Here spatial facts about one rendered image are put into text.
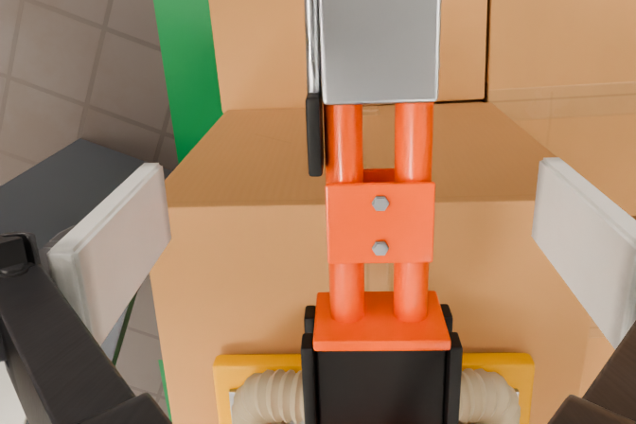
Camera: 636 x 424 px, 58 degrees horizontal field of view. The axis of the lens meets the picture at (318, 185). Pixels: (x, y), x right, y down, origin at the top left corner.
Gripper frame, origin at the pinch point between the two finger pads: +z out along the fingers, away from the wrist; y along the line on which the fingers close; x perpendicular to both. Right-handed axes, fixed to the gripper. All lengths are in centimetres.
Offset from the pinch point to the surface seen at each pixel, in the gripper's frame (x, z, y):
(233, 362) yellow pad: -25.2, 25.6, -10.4
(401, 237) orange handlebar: -6.8, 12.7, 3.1
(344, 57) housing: 3.5, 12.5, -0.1
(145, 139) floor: -30, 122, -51
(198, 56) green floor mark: -9, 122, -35
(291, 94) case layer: -9, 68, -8
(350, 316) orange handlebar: -12.4, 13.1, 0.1
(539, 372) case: -27.8, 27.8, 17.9
